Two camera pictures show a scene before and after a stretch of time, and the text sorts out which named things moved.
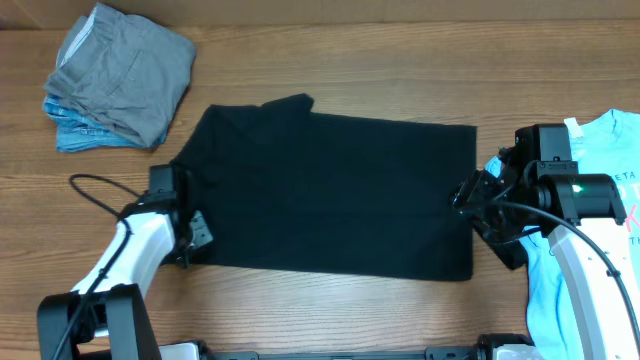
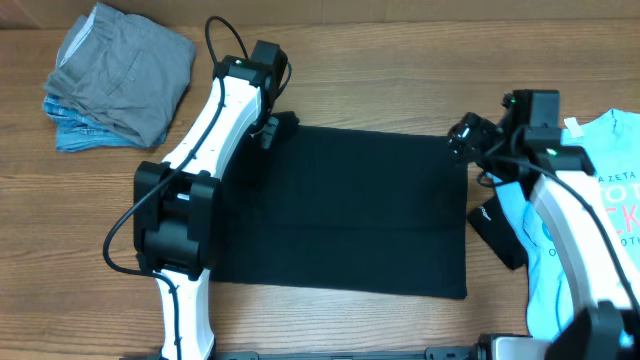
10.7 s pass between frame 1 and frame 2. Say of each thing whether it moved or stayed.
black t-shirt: moved
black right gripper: moved
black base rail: stayed
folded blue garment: stayed
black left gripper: moved
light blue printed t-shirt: stayed
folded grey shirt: stayed
